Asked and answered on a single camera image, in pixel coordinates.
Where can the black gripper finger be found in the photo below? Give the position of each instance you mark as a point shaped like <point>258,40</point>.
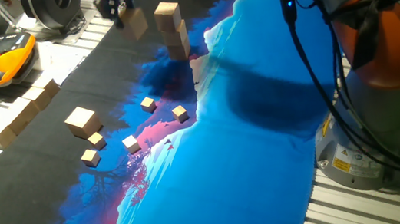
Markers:
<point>111,9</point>
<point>129,0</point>

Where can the large wooden cube block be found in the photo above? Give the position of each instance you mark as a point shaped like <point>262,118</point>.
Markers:
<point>167,15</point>
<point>135,24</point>
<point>180,52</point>
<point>81,120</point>
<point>175,35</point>

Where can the silver and orange robot arm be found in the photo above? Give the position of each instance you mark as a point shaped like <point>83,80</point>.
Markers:
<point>369,47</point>

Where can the white paper sheet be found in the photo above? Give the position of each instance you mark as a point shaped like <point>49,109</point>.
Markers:
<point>62,64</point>

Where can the medium wooden cube block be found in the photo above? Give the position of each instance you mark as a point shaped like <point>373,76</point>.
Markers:
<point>37,96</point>
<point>15,121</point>
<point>27,107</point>
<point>46,85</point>
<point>1,138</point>

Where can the small wooden cube block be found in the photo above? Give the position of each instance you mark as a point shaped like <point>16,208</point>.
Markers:
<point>90,157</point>
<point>131,143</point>
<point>180,113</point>
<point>96,140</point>
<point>148,104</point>

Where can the printed landscape cloth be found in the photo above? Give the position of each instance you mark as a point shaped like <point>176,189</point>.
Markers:
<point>230,162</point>

